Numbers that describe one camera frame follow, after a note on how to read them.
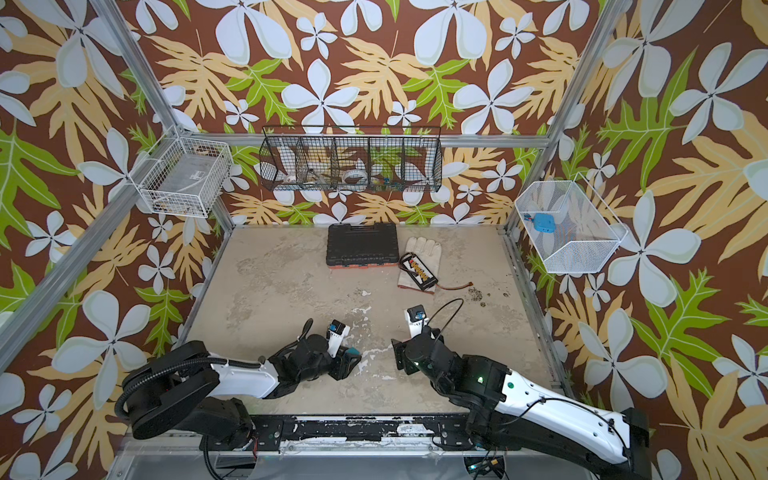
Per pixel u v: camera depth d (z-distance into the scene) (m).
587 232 0.76
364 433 0.75
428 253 1.11
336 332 0.77
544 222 0.86
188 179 0.84
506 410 0.48
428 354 0.50
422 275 1.02
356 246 1.09
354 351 0.88
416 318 0.62
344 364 0.77
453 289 1.02
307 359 0.67
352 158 0.98
